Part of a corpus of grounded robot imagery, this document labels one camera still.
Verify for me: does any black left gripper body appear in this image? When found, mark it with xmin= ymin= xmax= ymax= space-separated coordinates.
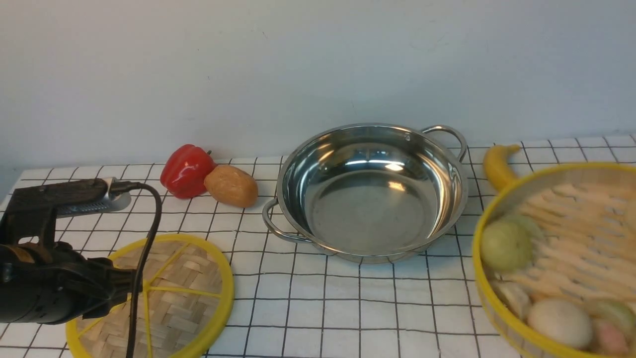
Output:
xmin=50 ymin=242 xmax=147 ymax=320

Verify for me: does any yellow-rimmed woven steamer lid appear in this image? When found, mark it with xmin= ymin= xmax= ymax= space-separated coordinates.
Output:
xmin=66 ymin=234 xmax=235 ymax=358

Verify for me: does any yellow-rimmed bamboo steamer basket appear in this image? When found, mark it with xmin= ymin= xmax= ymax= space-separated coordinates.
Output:
xmin=473 ymin=163 xmax=636 ymax=358

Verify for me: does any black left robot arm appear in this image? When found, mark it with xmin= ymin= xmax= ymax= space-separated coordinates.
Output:
xmin=0 ymin=242 xmax=137 ymax=325

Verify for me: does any stainless steel pot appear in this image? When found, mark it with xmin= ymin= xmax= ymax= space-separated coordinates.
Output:
xmin=262 ymin=124 xmax=470 ymax=264

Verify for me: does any red bell pepper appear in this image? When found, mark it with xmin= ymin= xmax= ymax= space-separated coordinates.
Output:
xmin=159 ymin=144 xmax=217 ymax=199

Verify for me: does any brown potato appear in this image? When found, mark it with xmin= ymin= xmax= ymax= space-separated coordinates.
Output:
xmin=204 ymin=165 xmax=258 ymax=208

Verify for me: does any white grid tablecloth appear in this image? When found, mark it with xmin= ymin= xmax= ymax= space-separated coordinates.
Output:
xmin=0 ymin=134 xmax=636 ymax=358

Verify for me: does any green round bun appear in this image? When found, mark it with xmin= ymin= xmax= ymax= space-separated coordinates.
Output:
xmin=480 ymin=214 xmax=545 ymax=272

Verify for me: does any yellow banana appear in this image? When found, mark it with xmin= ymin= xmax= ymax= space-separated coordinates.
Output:
xmin=483 ymin=145 xmax=522 ymax=192

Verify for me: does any white dumpling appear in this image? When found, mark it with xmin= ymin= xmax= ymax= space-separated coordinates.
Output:
xmin=491 ymin=281 xmax=532 ymax=321

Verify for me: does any white round bun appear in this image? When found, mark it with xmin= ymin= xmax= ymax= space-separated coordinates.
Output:
xmin=527 ymin=298 xmax=594 ymax=350

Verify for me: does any pink dumpling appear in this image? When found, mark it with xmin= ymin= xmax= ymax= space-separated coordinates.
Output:
xmin=590 ymin=319 xmax=630 ymax=357

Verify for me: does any green dumpling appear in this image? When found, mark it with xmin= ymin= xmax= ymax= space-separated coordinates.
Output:
xmin=588 ymin=299 xmax=636 ymax=338

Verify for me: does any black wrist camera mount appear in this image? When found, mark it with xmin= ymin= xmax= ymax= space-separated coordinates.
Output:
xmin=0 ymin=178 xmax=139 ymax=248

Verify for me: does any black camera cable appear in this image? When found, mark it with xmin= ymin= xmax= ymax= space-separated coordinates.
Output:
xmin=110 ymin=182 xmax=163 ymax=358

